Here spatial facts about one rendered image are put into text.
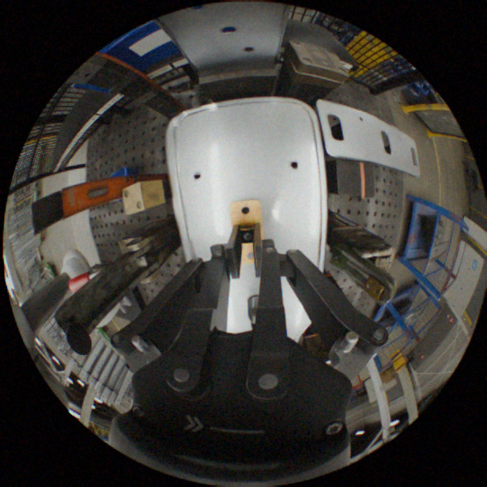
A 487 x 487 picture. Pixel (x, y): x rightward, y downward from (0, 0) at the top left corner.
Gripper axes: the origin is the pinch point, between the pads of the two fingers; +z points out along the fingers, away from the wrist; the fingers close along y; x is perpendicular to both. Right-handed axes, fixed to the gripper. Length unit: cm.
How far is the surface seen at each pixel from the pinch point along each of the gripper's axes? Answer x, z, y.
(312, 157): 9.4, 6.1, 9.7
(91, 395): -484, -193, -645
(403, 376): -565, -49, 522
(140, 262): -0.5, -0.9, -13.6
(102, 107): 31.8, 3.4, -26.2
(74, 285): -0.3, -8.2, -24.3
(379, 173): 11, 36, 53
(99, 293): -0.3, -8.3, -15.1
